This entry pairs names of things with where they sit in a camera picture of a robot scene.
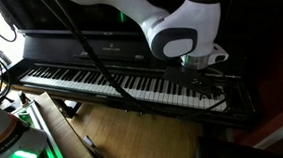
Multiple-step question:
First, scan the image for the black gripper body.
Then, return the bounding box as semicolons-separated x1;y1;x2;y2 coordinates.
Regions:
162;62;218;100

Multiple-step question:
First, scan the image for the black digital piano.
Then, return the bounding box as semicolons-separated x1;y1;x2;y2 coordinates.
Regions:
0;0;263;147

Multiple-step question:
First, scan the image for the small grey block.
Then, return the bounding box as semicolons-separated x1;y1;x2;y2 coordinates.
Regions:
82;134;97;149

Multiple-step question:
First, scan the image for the black stand foot bar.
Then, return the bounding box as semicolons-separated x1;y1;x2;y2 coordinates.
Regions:
53;96;84;120

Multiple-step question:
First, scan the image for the wooden table board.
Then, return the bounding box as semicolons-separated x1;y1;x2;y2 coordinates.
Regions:
31;88;104;158

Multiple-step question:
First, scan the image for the thick black cable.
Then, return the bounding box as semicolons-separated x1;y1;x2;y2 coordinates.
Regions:
37;0;230;125

